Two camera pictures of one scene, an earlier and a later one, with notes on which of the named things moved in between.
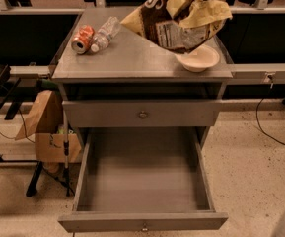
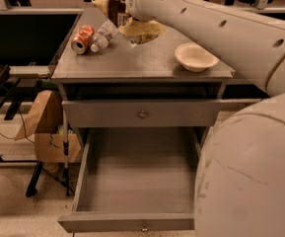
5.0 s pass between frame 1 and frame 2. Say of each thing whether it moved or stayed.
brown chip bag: moved
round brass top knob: stayed
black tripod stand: stayed
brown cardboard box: stayed
